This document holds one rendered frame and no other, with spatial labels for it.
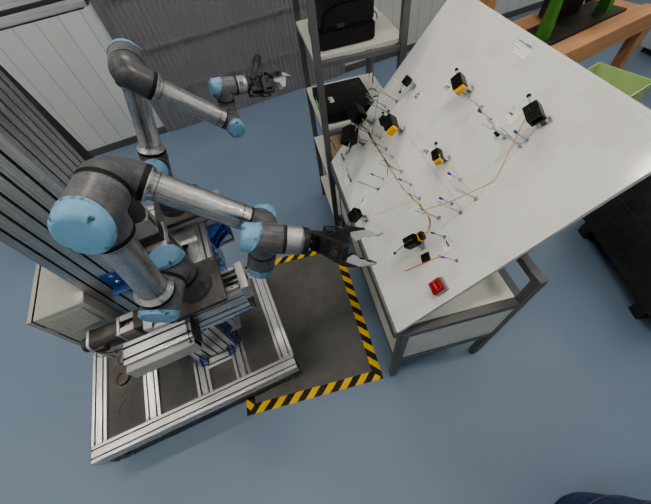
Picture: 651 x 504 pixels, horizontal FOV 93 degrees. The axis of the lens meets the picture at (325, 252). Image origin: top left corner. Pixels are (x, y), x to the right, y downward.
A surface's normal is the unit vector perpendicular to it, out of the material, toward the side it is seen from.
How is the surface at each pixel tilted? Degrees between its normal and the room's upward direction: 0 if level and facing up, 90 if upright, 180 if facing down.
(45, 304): 0
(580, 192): 50
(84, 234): 83
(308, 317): 0
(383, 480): 0
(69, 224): 83
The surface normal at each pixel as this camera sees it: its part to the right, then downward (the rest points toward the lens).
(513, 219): -0.81, -0.17
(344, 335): -0.11, -0.56
